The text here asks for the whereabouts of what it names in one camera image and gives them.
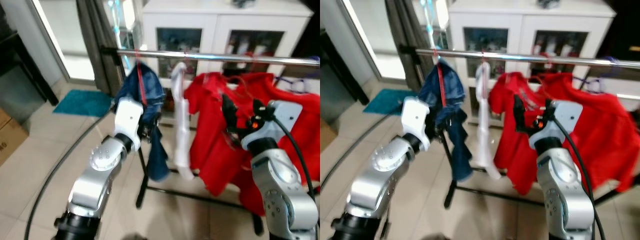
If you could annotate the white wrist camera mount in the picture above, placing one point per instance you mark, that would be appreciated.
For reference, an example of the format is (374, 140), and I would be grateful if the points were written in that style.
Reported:
(127, 117)
(416, 120)
(567, 112)
(285, 112)

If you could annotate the grey curtain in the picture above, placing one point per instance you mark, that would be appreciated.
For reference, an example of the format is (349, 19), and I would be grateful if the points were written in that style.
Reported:
(95, 40)
(400, 40)

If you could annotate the dark metal cabinet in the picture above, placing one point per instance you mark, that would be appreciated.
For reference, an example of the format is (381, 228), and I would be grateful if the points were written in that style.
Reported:
(340, 75)
(20, 75)

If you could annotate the brown cardboard box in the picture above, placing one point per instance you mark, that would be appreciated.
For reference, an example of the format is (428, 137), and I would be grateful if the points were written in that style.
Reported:
(10, 137)

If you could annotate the glass balcony door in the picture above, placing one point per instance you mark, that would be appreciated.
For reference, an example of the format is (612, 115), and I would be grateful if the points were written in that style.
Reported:
(65, 30)
(370, 30)

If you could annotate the white glass-door cabinet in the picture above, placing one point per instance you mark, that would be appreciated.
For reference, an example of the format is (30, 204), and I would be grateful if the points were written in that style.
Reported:
(520, 22)
(215, 25)

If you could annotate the blue denim garment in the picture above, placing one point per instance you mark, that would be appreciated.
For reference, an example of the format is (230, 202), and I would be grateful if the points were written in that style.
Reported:
(452, 85)
(155, 92)

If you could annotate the teal floor mat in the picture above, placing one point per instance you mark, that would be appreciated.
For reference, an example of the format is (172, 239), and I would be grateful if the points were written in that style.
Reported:
(392, 101)
(82, 102)

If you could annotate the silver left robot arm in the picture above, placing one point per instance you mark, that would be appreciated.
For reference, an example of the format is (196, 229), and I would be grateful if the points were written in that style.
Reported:
(95, 185)
(372, 185)

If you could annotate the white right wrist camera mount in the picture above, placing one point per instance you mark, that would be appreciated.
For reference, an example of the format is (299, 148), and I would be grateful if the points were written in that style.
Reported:
(567, 112)
(285, 112)

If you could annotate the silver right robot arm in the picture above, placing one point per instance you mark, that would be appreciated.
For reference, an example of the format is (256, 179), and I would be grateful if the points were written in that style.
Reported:
(562, 195)
(280, 190)

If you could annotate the metal clothes rack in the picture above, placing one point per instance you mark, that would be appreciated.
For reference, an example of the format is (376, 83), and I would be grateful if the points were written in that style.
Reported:
(525, 57)
(210, 57)

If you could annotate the pale white garment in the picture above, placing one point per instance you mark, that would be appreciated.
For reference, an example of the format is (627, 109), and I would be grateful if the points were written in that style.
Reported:
(181, 130)
(484, 135)

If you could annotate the red shirt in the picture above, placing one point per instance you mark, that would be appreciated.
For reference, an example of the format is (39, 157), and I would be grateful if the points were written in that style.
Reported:
(610, 135)
(210, 145)

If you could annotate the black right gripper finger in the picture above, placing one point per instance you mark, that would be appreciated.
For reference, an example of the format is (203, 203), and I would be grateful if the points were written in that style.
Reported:
(550, 110)
(260, 110)
(229, 114)
(521, 114)

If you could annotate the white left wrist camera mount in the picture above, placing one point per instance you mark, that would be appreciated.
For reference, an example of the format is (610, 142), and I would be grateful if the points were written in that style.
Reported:
(416, 120)
(127, 117)

